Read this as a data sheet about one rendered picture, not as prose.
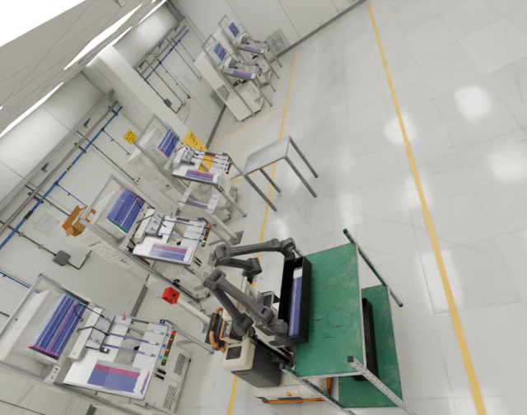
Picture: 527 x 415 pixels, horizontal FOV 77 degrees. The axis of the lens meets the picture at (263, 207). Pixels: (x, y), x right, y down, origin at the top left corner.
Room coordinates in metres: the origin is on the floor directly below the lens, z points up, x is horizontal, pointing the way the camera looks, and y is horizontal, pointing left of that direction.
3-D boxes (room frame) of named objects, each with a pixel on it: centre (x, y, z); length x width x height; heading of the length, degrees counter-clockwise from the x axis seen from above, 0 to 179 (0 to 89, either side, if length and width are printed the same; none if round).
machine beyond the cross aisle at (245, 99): (8.14, -1.47, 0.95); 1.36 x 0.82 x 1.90; 55
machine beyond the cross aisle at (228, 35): (9.31, -2.33, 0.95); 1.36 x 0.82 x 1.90; 55
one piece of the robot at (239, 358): (1.96, 0.80, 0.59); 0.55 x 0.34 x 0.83; 145
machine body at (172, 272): (4.06, 1.42, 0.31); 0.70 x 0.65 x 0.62; 145
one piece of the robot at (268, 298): (1.73, 0.49, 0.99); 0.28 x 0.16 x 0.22; 145
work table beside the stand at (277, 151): (4.06, -0.49, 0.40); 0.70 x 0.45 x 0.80; 53
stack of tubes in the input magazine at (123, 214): (4.04, 1.29, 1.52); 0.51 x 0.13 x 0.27; 145
